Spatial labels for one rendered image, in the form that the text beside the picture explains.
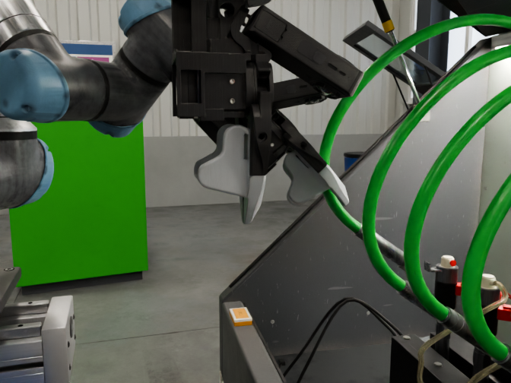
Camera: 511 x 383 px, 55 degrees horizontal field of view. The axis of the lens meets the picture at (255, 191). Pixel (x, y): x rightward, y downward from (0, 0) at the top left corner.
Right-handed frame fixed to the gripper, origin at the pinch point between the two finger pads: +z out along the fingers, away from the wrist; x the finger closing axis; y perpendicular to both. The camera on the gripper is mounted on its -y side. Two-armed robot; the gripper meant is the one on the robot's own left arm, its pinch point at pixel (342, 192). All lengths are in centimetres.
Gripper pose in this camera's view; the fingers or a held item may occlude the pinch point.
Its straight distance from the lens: 61.4
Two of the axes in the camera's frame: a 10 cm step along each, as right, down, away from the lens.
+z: 6.9, 7.2, -0.7
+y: -7.3, 6.9, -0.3
